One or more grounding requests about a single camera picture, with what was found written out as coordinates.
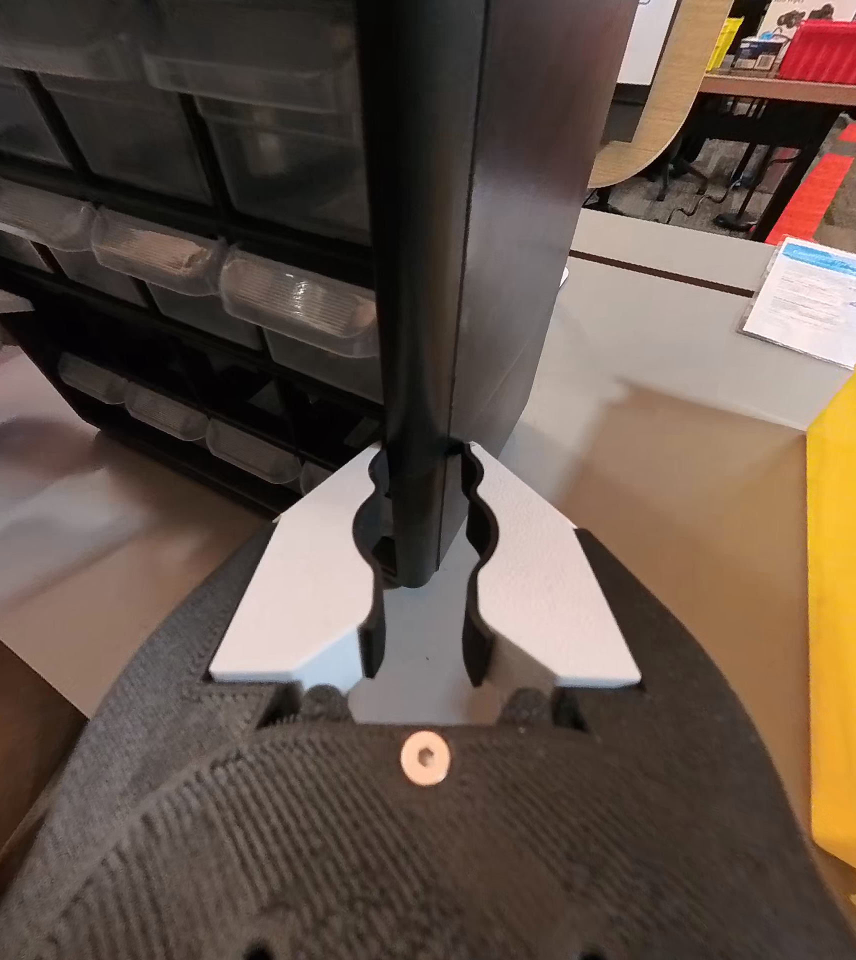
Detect curved wooden panel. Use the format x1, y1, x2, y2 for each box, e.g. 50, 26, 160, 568
587, 0, 737, 190

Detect grey desk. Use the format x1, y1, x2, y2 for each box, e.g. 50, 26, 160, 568
0, 210, 856, 901

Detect rows of clear drawers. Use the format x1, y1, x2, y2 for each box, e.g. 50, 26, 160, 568
0, 0, 384, 496

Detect wooden-top table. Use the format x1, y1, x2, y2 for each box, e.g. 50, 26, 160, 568
698, 71, 856, 243

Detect white product box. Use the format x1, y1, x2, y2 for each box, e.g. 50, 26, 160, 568
756, 0, 856, 39

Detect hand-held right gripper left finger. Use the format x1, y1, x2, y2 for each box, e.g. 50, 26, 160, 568
206, 442, 395, 693

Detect black drawer cabinet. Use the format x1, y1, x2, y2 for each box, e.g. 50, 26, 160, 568
0, 0, 641, 590

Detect red storage bin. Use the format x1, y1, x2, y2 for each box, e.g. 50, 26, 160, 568
776, 18, 856, 90

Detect yellow storage bin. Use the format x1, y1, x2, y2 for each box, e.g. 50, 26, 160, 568
705, 15, 746, 74

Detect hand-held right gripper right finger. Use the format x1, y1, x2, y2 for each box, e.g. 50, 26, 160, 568
461, 441, 643, 690

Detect printed paper sheet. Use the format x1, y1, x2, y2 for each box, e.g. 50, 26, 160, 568
735, 236, 856, 370

